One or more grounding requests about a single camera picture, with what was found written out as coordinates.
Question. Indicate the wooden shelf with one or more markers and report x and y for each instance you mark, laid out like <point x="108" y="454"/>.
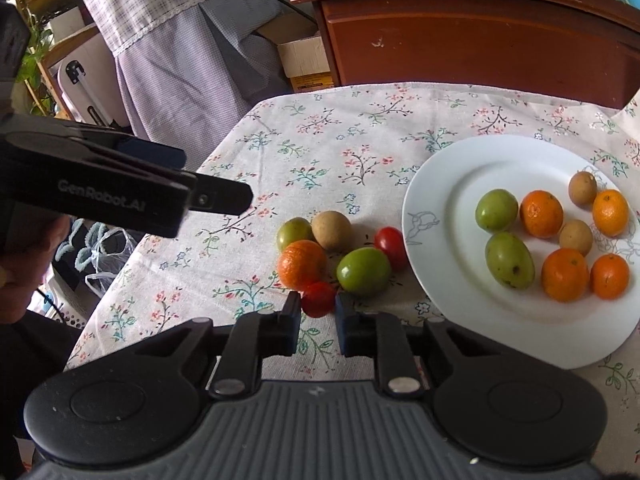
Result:
<point x="65" y="45"/>

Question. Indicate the purple checked cloth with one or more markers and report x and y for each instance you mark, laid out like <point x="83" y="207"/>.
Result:
<point x="200" y="85"/>

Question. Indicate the white folded stand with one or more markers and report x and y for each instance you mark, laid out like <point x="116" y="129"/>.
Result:
<point x="97" y="95"/>

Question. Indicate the red cherry tomato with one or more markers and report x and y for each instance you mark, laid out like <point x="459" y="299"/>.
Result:
<point x="391" y="247"/>
<point x="318" y="299"/>

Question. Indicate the clear plastic bag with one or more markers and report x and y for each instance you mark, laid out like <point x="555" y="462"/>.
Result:
<point x="112" y="260"/>

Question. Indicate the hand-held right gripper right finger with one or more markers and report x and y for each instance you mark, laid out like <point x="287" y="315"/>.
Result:
<point x="344" y="325"/>

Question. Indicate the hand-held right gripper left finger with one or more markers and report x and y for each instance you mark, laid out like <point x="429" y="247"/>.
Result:
<point x="291" y="325"/>

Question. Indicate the green potted plant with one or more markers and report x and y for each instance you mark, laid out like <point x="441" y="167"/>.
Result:
<point x="32" y="40"/>

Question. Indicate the person's left hand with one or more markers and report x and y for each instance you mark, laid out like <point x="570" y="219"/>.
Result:
<point x="30" y="275"/>

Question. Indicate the large round green jujube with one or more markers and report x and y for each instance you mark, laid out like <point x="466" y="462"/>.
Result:
<point x="363" y="270"/>

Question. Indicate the light blue fuzzy slipper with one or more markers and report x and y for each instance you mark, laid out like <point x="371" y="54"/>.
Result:
<point x="80" y="245"/>

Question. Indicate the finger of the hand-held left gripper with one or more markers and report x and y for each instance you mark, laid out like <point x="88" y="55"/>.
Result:
<point x="155" y="154"/>
<point x="222" y="197"/>

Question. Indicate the small round green jujube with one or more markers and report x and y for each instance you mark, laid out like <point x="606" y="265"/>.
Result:
<point x="292" y="230"/>

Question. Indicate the orange mandarin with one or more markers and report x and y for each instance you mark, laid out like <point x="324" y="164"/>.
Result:
<point x="301" y="264"/>
<point x="609" y="276"/>
<point x="610" y="212"/>
<point x="541" y="213"/>
<point x="565" y="275"/>

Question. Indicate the brown wooden cabinet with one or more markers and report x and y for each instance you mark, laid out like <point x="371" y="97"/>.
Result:
<point x="475" y="45"/>

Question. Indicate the large brown kiwi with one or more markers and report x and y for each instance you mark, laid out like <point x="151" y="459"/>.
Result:
<point x="331" y="230"/>

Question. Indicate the white plate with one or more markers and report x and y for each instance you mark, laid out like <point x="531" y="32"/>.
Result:
<point x="450" y="285"/>

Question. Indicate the spotted oval green jujube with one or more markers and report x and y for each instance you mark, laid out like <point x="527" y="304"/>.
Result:
<point x="510" y="260"/>

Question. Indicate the floral tablecloth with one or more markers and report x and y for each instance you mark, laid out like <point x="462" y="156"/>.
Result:
<point x="300" y="160"/>

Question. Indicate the small brown kiwi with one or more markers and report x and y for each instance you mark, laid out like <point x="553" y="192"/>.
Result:
<point x="576" y="237"/>
<point x="582" y="187"/>

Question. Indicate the cardboard box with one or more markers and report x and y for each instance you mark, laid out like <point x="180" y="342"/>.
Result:
<point x="307" y="57"/>

